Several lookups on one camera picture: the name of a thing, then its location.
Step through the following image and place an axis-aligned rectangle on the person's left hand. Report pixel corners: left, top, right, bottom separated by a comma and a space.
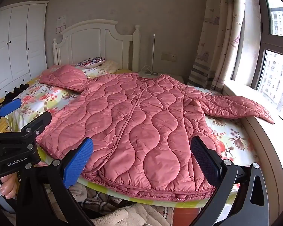
0, 173, 17, 200

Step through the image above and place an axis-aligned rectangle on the person's fluffy beige robe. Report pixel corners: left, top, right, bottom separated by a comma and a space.
46, 183, 176, 226

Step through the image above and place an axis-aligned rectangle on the wall socket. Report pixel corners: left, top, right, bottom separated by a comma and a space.
161, 53, 177, 62

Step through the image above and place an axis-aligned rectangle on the patterned curtain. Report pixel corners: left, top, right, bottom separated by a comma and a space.
187, 0, 247, 92

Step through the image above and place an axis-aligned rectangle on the white bed headboard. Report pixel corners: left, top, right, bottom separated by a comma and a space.
52, 20, 141, 72

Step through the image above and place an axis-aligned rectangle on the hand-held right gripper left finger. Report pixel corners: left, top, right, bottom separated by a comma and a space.
15, 137, 95, 226

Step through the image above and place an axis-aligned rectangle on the pink quilted jacket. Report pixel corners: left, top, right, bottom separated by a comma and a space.
35, 64, 275, 202

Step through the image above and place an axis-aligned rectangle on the white wall notice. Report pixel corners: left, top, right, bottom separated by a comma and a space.
56, 15, 67, 34

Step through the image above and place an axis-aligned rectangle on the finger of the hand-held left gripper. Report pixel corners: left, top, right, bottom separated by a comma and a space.
0, 83, 30, 128
21, 111, 53, 137

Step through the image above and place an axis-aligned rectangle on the window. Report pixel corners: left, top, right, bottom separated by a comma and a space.
229, 0, 283, 126

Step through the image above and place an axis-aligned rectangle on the embroidered pillow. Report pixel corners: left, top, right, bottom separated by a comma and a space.
74, 56, 106, 68

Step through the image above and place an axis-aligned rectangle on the stone window sill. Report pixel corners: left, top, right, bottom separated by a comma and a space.
223, 79, 283, 226

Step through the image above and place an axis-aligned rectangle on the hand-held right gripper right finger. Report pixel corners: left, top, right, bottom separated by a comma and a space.
191, 136, 270, 226

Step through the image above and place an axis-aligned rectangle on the silver pole lamp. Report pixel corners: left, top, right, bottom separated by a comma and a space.
138, 34, 161, 78

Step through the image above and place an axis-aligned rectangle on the white nightstand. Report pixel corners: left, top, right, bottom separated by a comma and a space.
172, 74, 186, 85

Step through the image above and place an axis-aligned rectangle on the white wardrobe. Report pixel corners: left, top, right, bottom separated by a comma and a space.
0, 1, 49, 100

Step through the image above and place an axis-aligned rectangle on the cream pillow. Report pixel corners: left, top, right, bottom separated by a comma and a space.
101, 60, 121, 74

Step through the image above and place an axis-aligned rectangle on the floral bed sheet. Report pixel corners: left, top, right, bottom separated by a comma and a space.
0, 65, 260, 208

